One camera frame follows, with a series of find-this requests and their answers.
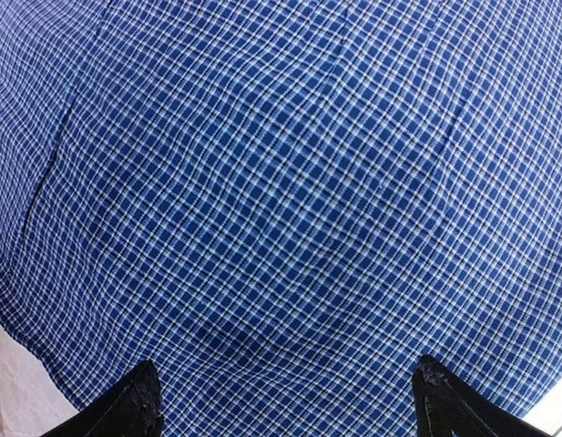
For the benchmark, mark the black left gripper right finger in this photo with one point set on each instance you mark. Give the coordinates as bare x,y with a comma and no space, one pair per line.
445,405

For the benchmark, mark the blue checked long sleeve shirt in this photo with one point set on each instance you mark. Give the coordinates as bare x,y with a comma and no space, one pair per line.
284,204

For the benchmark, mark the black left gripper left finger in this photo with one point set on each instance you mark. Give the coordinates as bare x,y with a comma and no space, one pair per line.
131,407

